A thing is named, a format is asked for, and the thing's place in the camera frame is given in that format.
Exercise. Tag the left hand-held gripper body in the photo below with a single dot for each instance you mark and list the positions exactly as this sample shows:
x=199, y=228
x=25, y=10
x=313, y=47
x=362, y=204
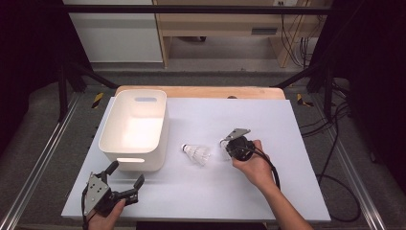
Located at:
x=95, y=191

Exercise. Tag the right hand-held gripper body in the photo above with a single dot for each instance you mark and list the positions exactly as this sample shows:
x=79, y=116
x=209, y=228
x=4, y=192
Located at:
x=241, y=148

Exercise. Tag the white shuttlecock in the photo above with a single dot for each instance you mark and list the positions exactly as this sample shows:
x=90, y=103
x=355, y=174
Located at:
x=198, y=153

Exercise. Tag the white plastic basket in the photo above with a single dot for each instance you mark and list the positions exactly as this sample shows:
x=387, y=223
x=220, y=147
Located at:
x=137, y=127

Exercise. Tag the person's right hand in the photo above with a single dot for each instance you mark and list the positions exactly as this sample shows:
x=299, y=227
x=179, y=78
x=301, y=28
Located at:
x=253, y=171

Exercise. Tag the person's left hand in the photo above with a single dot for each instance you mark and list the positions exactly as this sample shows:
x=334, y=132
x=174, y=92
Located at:
x=105, y=222

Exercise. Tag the yellow black tape marker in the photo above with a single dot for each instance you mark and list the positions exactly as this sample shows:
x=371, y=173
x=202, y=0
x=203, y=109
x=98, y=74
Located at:
x=97, y=99
x=302, y=100

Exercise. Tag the wooden desk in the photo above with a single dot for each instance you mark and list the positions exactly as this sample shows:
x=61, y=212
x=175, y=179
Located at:
x=217, y=22

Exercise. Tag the white cabinet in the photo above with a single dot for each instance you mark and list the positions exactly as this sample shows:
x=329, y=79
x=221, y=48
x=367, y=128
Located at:
x=118, y=35

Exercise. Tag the black curtain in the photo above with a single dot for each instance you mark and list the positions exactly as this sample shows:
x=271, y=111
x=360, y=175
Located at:
x=28, y=48
x=373, y=64

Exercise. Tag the aluminium floor rail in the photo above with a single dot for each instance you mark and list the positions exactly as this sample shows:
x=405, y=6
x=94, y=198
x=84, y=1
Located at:
x=343, y=153
x=32, y=179

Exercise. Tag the black frame stand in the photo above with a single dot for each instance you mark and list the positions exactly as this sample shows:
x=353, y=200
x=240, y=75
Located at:
x=62, y=92
x=328, y=92

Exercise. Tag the black frame crossbar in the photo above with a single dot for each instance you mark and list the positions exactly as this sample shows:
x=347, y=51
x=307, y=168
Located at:
x=191, y=9

